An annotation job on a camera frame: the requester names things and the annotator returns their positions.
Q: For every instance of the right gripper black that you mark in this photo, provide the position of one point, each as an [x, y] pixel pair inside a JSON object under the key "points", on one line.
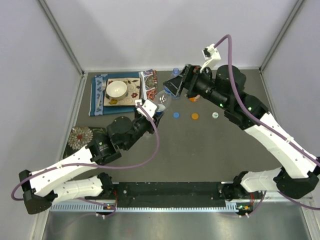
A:
{"points": [[191, 75]]}

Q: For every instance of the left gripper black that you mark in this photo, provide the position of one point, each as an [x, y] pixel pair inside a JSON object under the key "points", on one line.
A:
{"points": [[157, 119]]}

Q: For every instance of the blue liquid bottle blue cap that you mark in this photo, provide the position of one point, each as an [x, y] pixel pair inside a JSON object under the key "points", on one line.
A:
{"points": [[175, 72]]}

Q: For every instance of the clear water bottle blue cap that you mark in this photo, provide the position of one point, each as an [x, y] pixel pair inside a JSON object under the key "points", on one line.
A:
{"points": [[163, 101]]}

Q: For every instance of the orange juice bottle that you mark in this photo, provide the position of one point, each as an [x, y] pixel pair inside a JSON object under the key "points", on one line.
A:
{"points": [[195, 99]]}

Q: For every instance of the orange bottle cap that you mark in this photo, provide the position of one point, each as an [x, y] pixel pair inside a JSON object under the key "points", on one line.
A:
{"points": [[194, 116]]}

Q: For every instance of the white green bottle cap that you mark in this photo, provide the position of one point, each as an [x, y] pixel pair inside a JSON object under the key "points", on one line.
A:
{"points": [[215, 115]]}

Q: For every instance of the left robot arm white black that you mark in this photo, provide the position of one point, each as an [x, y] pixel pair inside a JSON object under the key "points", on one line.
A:
{"points": [[52, 185]]}

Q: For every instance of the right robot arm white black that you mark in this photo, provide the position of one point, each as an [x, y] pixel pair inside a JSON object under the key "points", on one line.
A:
{"points": [[298, 174]]}

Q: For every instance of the blue patterned placemat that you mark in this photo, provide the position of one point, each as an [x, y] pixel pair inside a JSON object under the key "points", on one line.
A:
{"points": [[149, 90]]}

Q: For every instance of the square floral plate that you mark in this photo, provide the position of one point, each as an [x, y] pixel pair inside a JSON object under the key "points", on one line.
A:
{"points": [[133, 93]]}

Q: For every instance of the white ceramic bowl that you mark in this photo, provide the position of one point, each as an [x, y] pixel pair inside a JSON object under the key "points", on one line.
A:
{"points": [[116, 90]]}

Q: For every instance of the silver fork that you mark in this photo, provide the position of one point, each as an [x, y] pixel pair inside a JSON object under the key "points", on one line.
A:
{"points": [[103, 87]]}

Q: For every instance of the dark floral coaster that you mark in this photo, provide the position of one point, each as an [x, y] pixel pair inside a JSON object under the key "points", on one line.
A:
{"points": [[80, 136]]}

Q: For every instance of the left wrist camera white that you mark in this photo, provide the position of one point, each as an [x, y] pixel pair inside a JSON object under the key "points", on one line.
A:
{"points": [[146, 108]]}

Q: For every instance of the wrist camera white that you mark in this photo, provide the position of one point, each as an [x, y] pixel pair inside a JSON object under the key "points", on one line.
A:
{"points": [[211, 56], [146, 108]]}

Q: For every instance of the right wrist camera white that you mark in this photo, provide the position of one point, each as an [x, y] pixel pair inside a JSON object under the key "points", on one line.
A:
{"points": [[211, 56]]}

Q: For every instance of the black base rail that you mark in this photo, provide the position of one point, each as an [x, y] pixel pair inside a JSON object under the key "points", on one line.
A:
{"points": [[173, 194]]}

